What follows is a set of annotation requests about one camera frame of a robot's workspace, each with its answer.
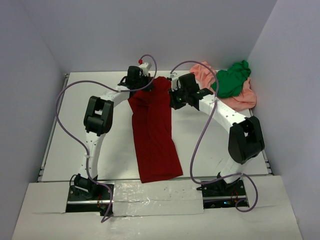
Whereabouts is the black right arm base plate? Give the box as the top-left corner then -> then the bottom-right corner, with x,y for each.
196,178 -> 249,209

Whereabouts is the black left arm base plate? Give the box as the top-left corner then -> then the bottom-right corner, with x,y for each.
65,185 -> 111,217

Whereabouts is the white cardboard front cover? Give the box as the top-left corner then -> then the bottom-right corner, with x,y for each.
12,176 -> 302,240

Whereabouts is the green t-shirt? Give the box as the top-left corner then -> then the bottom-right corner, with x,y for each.
216,60 -> 251,99

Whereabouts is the red t-shirt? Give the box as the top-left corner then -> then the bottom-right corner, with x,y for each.
128,76 -> 183,184

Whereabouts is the salmon pink t-shirt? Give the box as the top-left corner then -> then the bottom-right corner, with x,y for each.
190,61 -> 257,112

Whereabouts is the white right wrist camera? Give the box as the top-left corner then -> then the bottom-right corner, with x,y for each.
169,72 -> 179,91

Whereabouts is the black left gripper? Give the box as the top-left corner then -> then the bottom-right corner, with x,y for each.
134,72 -> 154,92

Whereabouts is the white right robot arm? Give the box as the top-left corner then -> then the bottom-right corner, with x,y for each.
168,73 -> 265,196

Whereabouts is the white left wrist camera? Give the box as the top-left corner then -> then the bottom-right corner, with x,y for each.
138,58 -> 152,77

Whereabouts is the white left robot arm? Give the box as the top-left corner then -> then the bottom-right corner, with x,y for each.
73,62 -> 154,200

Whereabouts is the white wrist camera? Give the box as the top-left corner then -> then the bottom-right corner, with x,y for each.
169,72 -> 179,91
138,58 -> 152,77

